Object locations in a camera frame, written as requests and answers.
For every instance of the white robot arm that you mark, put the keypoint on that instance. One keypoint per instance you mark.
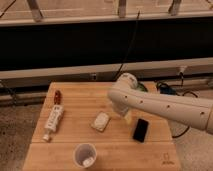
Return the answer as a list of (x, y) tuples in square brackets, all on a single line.
[(193, 112)]

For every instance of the green ceramic bowl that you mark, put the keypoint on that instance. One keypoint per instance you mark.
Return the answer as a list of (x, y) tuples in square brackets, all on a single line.
[(142, 87)]

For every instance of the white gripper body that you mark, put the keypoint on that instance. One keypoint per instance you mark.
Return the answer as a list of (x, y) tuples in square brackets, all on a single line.
[(120, 109)]

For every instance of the blue connector box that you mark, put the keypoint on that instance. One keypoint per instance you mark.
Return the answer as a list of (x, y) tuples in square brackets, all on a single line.
[(165, 89)]

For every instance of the white tube with label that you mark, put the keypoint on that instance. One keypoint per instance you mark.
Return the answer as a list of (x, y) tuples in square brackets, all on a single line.
[(52, 121)]

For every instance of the white sponge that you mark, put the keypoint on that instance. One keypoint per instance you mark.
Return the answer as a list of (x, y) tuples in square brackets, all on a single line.
[(100, 121)]

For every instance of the black smartphone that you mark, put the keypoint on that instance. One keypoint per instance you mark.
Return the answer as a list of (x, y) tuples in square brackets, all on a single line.
[(140, 130)]

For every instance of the red brown handled tool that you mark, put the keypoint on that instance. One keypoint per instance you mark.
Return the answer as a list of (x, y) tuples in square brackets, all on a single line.
[(57, 97)]

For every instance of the clear plastic cup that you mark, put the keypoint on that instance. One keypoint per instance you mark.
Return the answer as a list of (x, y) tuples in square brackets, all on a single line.
[(82, 152)]

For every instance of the small white cup content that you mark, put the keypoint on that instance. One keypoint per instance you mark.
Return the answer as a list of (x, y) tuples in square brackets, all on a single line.
[(87, 162)]

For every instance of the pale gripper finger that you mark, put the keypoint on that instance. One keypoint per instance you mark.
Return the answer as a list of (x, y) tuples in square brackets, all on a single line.
[(128, 118)]

